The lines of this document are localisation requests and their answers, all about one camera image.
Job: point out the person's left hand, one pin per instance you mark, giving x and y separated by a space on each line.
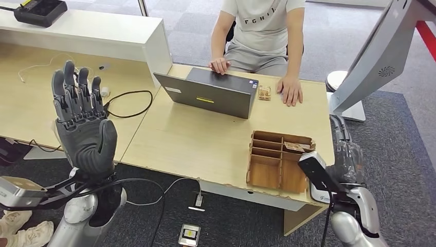
291 90

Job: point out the person's right hand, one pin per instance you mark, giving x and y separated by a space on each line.
220 65

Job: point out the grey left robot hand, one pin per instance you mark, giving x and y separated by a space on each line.
85 143

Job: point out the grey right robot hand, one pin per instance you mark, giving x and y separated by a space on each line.
349 163

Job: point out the wooden compartment organizer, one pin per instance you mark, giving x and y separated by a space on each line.
264 174

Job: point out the person's left forearm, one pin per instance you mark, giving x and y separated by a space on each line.
295 56

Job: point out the person's right forearm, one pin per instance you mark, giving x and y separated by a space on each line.
219 44

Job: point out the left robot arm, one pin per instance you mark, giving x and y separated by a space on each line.
78 211

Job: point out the white card reader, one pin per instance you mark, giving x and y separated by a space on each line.
320 198

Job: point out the person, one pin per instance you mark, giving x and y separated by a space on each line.
262 30

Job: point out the black office chair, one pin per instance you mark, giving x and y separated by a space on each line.
231 34

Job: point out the grey laptop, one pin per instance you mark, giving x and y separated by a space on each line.
211 99

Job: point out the white desk foot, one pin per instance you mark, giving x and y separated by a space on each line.
37 154

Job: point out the white plug adapter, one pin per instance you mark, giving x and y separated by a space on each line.
105 92

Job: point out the black object under desk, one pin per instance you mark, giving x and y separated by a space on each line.
12 153

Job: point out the wooden desk leg panel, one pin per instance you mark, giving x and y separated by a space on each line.
296 218

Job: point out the white kiosk screen stand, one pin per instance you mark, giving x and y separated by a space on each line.
374 58

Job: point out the metal pole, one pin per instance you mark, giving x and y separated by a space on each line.
143 6

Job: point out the white sneaker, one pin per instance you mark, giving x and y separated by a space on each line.
13 220
34 235

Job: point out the white desk riser shelf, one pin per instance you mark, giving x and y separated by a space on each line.
102 37

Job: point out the black box device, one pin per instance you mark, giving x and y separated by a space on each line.
41 12

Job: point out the silver floor device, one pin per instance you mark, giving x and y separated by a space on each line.
189 235

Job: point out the red bar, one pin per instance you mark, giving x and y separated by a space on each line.
427 37

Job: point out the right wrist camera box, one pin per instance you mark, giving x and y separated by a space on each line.
318 170

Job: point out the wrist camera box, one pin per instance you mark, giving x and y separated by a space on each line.
20 192
318 170

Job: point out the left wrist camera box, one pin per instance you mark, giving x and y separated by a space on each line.
20 192

